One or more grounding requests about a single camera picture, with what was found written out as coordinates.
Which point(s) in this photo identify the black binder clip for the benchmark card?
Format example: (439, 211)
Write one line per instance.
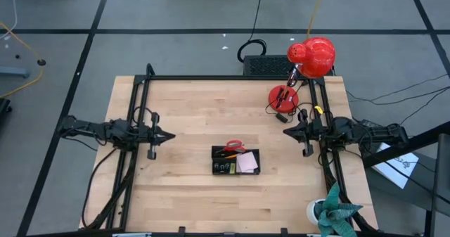
(217, 166)
(228, 166)
(222, 166)

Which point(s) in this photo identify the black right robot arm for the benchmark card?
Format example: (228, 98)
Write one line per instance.
(351, 131)

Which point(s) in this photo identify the green plant in white pot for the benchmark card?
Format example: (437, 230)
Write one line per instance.
(332, 212)

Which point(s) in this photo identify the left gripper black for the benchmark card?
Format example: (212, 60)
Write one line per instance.
(149, 135)

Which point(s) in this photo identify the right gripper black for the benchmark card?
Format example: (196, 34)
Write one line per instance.
(314, 131)

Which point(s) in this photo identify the black mesh computer case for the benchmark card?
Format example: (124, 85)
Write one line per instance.
(267, 65)

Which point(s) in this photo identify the pink sticky note pad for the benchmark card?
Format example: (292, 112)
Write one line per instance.
(247, 161)

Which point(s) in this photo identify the black camera mount beam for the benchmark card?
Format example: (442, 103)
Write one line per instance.
(404, 147)

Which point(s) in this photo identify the black round floor outlet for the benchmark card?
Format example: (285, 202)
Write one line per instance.
(41, 62)

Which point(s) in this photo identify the black metal rig frame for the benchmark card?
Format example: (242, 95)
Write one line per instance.
(228, 77)

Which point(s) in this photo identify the black mesh desk organizer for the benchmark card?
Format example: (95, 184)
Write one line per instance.
(254, 150)

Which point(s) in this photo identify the white paper sheet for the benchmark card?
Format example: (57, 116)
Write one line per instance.
(397, 166)

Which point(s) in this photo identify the small yellow block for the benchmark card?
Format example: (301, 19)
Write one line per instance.
(232, 172)

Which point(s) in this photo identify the orange pencil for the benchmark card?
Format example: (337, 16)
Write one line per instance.
(232, 156)

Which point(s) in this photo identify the black caster foot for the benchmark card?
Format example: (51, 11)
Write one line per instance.
(3, 107)

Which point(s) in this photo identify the grey metal floor bar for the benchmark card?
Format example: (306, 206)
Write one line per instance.
(14, 71)

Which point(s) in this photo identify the red desk lamp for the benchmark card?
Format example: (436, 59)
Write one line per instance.
(316, 57)

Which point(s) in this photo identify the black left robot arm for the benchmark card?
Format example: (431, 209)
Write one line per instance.
(116, 131)

